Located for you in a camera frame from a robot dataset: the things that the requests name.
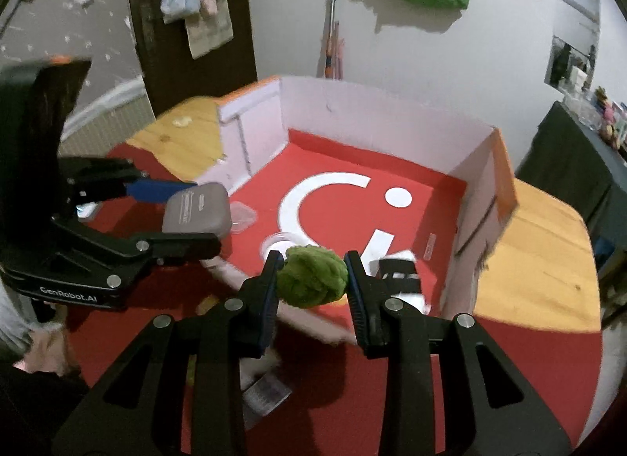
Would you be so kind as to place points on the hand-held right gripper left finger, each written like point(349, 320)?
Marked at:
point(270, 304)

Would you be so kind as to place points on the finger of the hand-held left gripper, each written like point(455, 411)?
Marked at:
point(156, 190)
point(186, 246)

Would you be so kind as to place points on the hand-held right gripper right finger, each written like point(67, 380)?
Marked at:
point(357, 299)

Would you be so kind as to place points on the grey rounded case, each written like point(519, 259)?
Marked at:
point(196, 211)

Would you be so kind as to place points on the black and white roll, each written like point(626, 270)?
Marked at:
point(399, 274)

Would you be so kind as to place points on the green plush cabbage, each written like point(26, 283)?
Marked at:
point(311, 277)

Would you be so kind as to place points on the clear round plastic lid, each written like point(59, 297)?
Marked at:
point(279, 245)

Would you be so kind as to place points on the white fluffy plush with bow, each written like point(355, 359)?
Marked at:
point(267, 390)

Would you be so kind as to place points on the orange cardboard box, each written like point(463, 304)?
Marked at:
point(343, 201)

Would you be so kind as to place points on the person's left hand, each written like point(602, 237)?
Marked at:
point(49, 348)

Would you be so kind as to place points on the small paper scrap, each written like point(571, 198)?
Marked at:
point(181, 120)

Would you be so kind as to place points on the dark wooden door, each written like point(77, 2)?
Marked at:
point(147, 69)

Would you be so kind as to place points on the beige cloth bag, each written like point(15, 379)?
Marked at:
point(208, 32)

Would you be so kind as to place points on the red knitted cloth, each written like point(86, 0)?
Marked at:
point(514, 387)

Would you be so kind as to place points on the orange pink sticks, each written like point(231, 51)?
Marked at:
point(335, 54)

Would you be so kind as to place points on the table with dark green cloth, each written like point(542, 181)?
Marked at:
point(563, 167)

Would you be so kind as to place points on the metal pole with red tip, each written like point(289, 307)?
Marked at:
point(332, 5)

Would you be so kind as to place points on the cluster of small table items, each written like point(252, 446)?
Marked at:
point(605, 115)

